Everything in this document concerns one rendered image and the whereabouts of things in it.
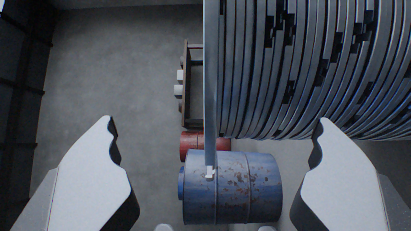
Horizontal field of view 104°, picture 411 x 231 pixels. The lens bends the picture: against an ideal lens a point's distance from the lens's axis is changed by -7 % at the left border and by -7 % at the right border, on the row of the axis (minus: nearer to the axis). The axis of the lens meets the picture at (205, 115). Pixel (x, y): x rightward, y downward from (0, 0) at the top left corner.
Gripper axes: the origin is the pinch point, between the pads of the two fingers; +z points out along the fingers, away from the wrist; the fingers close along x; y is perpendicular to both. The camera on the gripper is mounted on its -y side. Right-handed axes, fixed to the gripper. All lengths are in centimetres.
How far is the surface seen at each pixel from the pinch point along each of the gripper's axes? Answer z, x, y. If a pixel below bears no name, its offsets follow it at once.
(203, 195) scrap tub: 38, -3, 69
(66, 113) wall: 301, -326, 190
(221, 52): 5.3, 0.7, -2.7
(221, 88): 5.0, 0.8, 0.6
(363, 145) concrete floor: 19.0, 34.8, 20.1
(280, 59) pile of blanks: 5.4, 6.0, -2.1
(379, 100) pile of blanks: 5.1, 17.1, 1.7
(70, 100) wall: 321, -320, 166
